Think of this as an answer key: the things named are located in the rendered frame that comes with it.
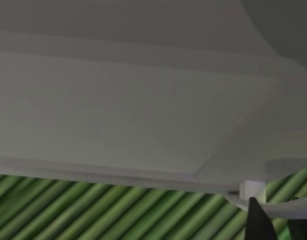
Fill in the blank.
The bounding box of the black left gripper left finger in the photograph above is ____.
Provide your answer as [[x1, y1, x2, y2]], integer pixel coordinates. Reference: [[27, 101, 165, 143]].
[[244, 196, 279, 240]]

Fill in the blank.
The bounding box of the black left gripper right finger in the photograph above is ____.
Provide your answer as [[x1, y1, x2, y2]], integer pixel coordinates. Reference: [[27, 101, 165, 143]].
[[286, 217, 307, 240]]

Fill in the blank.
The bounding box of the green striped table mat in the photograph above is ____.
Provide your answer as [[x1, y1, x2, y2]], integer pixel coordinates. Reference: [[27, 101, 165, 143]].
[[0, 165, 307, 240]]

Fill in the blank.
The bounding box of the white flat tray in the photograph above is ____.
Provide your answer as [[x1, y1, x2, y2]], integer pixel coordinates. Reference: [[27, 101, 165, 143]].
[[0, 0, 307, 218]]

